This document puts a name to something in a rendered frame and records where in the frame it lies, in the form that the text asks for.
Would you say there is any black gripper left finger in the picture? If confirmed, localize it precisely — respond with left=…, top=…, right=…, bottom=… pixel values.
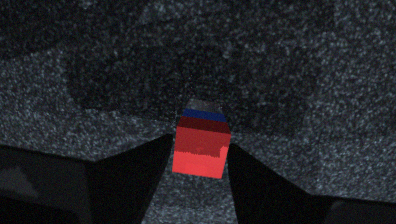
left=0, top=134, right=173, bottom=224

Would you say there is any red block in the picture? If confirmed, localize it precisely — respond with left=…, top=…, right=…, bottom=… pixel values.
left=172, top=116, right=232, bottom=178

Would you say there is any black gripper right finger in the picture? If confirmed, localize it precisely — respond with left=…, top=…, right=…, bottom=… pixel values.
left=227, top=143, right=396, bottom=224

